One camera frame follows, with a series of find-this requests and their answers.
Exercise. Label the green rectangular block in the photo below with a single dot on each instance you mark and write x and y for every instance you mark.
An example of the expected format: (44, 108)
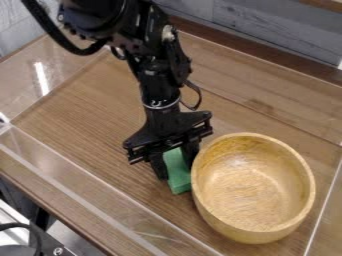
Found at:
(178, 171)

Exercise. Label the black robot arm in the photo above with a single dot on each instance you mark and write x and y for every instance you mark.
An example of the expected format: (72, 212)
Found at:
(136, 29)

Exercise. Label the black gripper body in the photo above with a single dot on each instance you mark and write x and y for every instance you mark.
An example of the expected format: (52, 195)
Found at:
(168, 128)

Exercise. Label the brown wooden bowl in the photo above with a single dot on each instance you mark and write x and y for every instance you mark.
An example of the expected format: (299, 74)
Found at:
(253, 186)

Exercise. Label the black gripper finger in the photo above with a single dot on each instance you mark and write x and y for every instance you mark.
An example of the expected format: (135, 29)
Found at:
(190, 150)
(159, 166)

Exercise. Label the clear acrylic tray wall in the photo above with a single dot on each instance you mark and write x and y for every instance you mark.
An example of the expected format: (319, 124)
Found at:
(71, 107)

